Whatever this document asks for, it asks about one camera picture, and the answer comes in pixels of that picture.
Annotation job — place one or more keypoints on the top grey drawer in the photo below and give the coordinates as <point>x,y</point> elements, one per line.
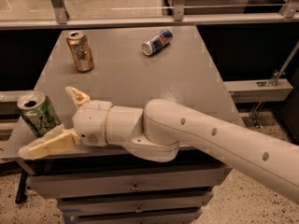
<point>128,181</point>

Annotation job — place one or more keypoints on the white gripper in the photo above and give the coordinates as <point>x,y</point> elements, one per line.
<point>91,122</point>

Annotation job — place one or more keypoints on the blue silver energy drink can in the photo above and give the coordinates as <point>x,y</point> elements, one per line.
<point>157,43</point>

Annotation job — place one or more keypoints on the middle grey drawer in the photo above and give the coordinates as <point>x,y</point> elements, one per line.
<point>135,203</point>

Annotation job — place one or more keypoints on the gold orange soda can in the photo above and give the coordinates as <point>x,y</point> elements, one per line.
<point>80,51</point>

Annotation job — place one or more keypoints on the grey drawer cabinet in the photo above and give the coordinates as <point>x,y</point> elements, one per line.
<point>183,72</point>

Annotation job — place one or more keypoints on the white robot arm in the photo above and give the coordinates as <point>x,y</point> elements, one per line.
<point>155,132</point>

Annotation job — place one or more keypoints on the bottom grey drawer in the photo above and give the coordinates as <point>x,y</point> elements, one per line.
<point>186,215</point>

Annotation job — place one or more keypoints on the grey metal rail frame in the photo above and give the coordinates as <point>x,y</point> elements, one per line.
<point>245,38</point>

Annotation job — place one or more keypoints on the green soda can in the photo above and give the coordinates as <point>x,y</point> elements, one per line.
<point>38,112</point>

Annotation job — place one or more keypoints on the grey drawer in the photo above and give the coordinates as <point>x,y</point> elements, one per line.
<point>186,215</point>
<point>128,181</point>
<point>135,203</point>

